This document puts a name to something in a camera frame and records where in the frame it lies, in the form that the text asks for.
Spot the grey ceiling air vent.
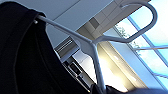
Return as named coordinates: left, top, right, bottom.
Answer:
left=53, top=35, right=81, bottom=58

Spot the large bright window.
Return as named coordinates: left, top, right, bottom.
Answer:
left=113, top=0, right=168, bottom=91

